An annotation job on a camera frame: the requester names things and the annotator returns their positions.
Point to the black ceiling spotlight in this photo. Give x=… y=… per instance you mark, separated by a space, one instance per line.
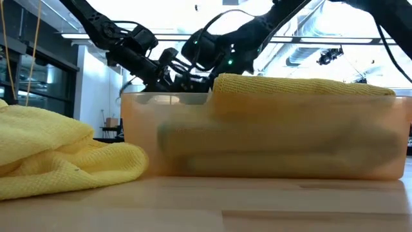
x=361 y=80
x=330 y=56

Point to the white strip light bar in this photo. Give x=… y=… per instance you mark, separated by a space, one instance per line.
x=74 y=36

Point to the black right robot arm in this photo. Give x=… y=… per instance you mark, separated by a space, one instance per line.
x=273 y=19

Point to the yellow waffle-weave towel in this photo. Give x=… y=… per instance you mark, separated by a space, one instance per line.
x=58 y=151

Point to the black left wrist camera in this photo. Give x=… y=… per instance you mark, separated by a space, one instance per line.
x=168 y=56

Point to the orange translucent plastic bin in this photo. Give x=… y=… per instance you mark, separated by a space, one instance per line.
x=138 y=135

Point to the brown cardboard box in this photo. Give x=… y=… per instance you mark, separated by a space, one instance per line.
x=112 y=122

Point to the large yellow microfiber towel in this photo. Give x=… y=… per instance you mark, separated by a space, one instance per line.
x=289 y=85

